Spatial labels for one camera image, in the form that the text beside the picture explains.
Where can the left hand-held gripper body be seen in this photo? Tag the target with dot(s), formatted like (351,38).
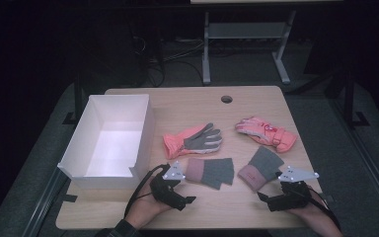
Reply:
(164,191)

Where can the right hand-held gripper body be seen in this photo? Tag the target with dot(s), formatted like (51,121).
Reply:
(292,197)

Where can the grey knit glove pink cuff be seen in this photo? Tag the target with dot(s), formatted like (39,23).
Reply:
(213,172)
(263,164)

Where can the pink glove with grey palm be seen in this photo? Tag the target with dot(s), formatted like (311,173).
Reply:
(197,141)

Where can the white box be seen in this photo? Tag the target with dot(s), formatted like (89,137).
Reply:
(112,144)

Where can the person's left hand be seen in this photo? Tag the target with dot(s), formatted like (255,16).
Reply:
(144,207)

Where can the person's right hand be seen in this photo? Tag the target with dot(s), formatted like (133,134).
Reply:
(316,215)

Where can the black tape strip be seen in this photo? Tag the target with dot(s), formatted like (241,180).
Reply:
(327,197)
(69,198)

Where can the black stand leg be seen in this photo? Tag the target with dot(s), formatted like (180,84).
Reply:
(78,98)
(349,98)

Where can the aluminium floor rail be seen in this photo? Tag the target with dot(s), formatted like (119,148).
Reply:
(368,158)
(42,204)

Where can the grey metal table frame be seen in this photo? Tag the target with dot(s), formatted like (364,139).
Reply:
(246,30)

